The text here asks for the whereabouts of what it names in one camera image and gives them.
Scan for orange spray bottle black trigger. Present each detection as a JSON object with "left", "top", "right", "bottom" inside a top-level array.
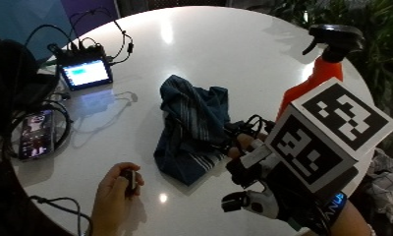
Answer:
[{"left": 275, "top": 24, "right": 366, "bottom": 121}]

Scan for white cube with black markers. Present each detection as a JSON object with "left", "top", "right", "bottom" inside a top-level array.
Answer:
[{"left": 265, "top": 77, "right": 393, "bottom": 195}]

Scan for thin black cable with plug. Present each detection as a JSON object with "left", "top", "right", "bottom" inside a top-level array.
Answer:
[{"left": 66, "top": 7, "right": 134, "bottom": 67}]

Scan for dark blue striped cloth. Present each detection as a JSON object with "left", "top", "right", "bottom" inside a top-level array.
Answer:
[{"left": 151, "top": 74, "right": 233, "bottom": 187}]

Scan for coiled black cable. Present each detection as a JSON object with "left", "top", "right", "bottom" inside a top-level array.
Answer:
[{"left": 3, "top": 92, "right": 74, "bottom": 159}]

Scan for black smartphone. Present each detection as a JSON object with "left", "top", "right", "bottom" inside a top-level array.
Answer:
[{"left": 17, "top": 109, "right": 56, "bottom": 162}]

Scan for black bag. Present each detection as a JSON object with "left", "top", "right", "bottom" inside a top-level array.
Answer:
[{"left": 0, "top": 38, "right": 61, "bottom": 155}]

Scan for small black handheld clicker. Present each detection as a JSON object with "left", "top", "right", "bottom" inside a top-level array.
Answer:
[{"left": 118, "top": 168, "right": 138, "bottom": 199}]

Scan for black wrist band blue print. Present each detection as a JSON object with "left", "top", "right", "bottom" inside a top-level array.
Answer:
[{"left": 311, "top": 191, "right": 350, "bottom": 234}]

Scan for grey checked cloth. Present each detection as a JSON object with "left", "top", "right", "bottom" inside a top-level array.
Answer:
[{"left": 363, "top": 147, "right": 393, "bottom": 224}]

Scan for small black screen device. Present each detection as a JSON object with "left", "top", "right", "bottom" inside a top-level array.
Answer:
[{"left": 50, "top": 43, "right": 116, "bottom": 92}]

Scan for green leafy plants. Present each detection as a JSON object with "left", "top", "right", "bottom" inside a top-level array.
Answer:
[{"left": 266, "top": 0, "right": 393, "bottom": 106}]

